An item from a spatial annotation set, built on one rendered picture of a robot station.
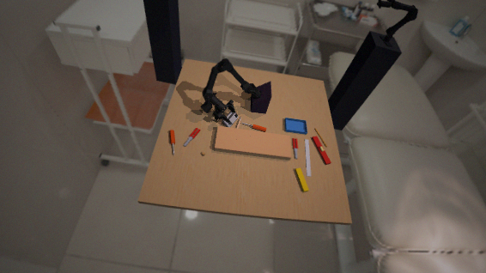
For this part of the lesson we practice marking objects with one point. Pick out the yellow rectangular bar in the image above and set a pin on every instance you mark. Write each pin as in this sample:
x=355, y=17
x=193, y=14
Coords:
x=301, y=179

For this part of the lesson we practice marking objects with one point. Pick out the white flat bar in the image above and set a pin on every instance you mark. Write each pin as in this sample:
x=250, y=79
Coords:
x=308, y=158

